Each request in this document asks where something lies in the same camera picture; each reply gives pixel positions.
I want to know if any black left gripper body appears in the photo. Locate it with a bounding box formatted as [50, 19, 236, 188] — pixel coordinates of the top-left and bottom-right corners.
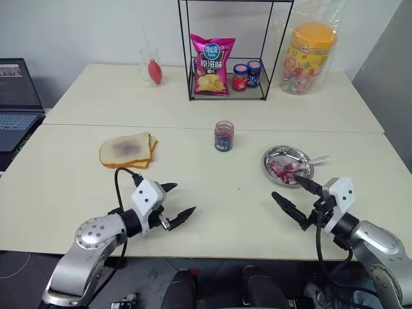
[149, 192, 172, 231]

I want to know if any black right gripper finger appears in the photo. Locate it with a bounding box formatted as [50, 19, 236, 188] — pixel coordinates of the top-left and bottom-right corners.
[295, 175, 324, 196]
[272, 192, 310, 231]

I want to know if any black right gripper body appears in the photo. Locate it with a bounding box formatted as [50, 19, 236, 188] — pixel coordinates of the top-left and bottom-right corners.
[304, 196, 337, 230]

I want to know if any metal spoon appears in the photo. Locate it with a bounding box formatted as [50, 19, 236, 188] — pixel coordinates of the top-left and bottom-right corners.
[282, 155, 331, 173]

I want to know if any jam-stained white bread slice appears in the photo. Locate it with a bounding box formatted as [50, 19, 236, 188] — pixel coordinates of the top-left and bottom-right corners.
[98, 132, 152, 168]
[128, 136, 158, 171]

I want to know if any open blue-label jam jar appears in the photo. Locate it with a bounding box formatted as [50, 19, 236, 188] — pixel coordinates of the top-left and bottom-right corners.
[213, 120, 234, 152]

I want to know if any blue lid jar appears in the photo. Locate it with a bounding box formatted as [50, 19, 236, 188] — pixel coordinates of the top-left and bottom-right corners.
[246, 60, 262, 89]

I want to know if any red lid jar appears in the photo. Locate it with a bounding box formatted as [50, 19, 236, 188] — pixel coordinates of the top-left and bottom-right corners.
[232, 63, 248, 92]

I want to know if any round metal plate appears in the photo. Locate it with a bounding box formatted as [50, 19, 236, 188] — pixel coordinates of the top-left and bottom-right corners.
[262, 145, 315, 187]

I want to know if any dark rounded shape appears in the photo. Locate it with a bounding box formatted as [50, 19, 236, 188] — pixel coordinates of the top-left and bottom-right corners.
[169, 268, 199, 309]
[243, 265, 290, 309]

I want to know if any black and white sneaker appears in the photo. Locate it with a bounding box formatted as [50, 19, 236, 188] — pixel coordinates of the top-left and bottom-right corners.
[304, 273, 335, 309]

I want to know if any red bulb with white tube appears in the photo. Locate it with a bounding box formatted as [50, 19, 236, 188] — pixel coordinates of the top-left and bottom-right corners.
[142, 28, 164, 86]

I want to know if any orange-lid candy jar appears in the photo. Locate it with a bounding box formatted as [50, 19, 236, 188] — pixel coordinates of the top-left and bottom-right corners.
[278, 22, 338, 95]

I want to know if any pink potato chips bag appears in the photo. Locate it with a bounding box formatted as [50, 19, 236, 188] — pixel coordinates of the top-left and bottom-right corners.
[189, 33, 236, 97]

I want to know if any clear drinking glass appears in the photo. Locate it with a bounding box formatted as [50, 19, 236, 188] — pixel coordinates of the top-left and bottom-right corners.
[138, 47, 161, 88]

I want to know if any candy tub in bag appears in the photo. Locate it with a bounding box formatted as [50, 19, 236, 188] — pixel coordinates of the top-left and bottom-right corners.
[273, 0, 342, 97]

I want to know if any dark grey laptop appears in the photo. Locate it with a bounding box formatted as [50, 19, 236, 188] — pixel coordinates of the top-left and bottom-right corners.
[0, 57, 45, 153]

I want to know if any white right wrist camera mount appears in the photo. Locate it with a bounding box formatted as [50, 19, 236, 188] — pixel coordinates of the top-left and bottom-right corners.
[321, 176, 356, 234]

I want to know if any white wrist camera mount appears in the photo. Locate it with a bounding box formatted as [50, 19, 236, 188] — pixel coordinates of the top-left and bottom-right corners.
[130, 179, 167, 233]
[321, 176, 356, 234]

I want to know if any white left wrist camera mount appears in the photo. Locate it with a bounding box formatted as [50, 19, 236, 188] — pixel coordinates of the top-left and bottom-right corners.
[130, 179, 167, 233]

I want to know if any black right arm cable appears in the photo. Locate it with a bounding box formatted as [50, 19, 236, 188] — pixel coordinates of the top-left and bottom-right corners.
[315, 205, 355, 271]

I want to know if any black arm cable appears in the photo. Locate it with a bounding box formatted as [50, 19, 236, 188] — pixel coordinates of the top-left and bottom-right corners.
[114, 166, 144, 270]
[315, 205, 355, 271]

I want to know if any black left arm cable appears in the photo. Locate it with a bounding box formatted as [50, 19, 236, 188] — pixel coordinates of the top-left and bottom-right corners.
[114, 166, 144, 270]

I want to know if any black wire rack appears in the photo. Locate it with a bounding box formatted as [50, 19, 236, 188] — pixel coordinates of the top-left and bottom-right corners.
[178, 0, 294, 102]

